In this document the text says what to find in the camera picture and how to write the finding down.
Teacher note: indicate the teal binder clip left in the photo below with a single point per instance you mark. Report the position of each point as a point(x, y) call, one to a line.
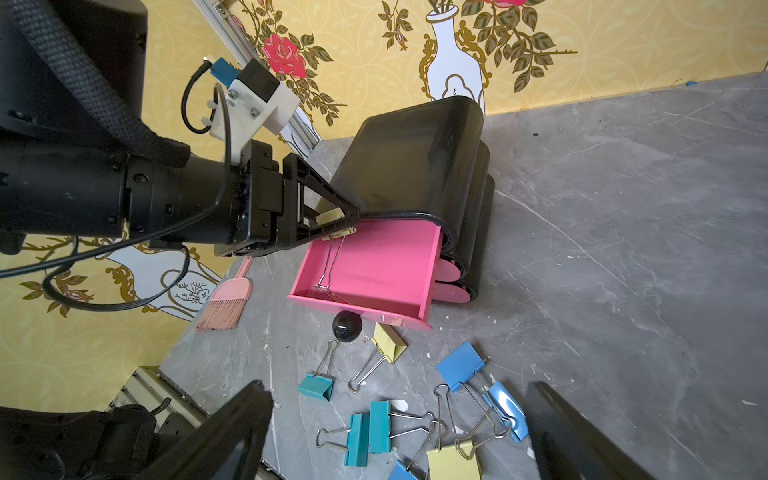
point(318, 384)

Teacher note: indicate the teal binder clip right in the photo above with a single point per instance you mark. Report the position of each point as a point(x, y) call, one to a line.
point(381, 434)

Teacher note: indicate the pink drawer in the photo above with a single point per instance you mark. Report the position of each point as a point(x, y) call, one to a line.
point(384, 272)
point(446, 270)
point(452, 292)

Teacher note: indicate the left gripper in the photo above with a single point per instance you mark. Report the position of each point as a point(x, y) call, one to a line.
point(247, 209)

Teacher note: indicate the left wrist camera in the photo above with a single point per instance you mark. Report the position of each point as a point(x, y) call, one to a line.
point(253, 99)

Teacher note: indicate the pink hand broom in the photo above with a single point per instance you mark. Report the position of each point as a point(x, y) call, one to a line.
point(226, 305)

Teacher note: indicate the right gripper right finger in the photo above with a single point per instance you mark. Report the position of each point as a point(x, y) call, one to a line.
point(567, 446)

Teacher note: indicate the blue binder clip lower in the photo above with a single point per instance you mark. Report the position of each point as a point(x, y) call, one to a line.
point(405, 471)

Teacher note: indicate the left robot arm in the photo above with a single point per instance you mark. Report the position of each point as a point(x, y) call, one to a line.
point(77, 160)

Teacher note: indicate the black drawer cabinet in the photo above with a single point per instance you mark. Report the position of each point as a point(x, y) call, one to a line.
point(426, 162)

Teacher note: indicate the blue binder clip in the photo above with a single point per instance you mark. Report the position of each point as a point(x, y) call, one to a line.
point(463, 371)
point(405, 471)
point(510, 412)

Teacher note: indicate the blue binder clip upper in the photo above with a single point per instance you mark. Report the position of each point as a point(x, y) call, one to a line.
point(463, 371)

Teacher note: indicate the teal binder clip middle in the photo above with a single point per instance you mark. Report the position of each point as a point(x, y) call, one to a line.
point(352, 440)

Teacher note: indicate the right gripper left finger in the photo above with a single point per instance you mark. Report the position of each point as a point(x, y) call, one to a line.
point(228, 445)

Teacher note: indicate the blue binder clip right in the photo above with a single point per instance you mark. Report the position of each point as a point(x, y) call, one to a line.
point(510, 412)

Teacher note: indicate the teal binder clip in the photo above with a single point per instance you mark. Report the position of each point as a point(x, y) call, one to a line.
point(318, 384)
point(381, 434)
point(352, 440)

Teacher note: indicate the yellow binder clip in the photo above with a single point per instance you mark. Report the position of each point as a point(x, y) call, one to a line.
point(389, 346)
point(335, 242)
point(452, 458)

